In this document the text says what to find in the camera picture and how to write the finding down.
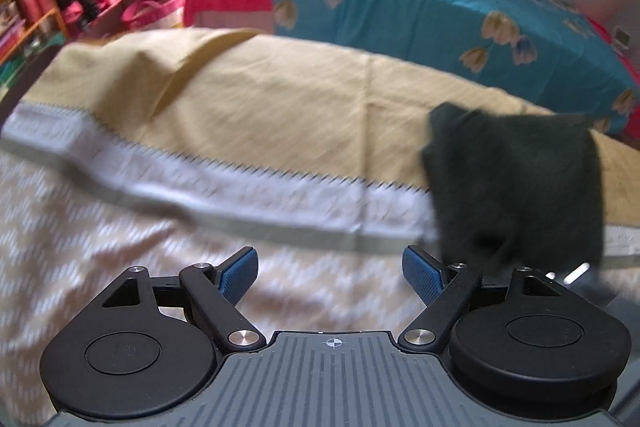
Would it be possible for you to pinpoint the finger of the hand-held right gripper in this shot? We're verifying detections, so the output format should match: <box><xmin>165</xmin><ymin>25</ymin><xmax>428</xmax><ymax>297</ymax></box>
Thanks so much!
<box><xmin>549</xmin><ymin>262</ymin><xmax>618</xmax><ymax>308</ymax></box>

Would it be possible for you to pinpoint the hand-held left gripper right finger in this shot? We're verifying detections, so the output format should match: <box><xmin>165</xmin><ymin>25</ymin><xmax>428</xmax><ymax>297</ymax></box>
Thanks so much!
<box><xmin>397</xmin><ymin>245</ymin><xmax>568</xmax><ymax>353</ymax></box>

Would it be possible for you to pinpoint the pink woven basket bag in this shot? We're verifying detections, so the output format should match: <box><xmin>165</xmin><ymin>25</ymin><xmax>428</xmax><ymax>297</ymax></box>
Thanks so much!
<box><xmin>121</xmin><ymin>0</ymin><xmax>187</xmax><ymax>34</ymax></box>

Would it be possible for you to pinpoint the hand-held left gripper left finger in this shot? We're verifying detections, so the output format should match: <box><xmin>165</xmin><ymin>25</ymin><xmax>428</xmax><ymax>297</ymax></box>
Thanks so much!
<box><xmin>102</xmin><ymin>246</ymin><xmax>266</xmax><ymax>353</ymax></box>

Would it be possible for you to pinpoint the beige and yellow patterned bedspread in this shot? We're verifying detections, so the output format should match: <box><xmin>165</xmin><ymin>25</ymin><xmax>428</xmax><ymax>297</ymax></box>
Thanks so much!
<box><xmin>0</xmin><ymin>27</ymin><xmax>640</xmax><ymax>410</ymax></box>

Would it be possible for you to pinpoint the dark green knit sweater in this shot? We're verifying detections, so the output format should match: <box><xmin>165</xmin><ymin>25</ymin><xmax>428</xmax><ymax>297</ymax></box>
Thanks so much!
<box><xmin>419</xmin><ymin>102</ymin><xmax>609</xmax><ymax>269</ymax></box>

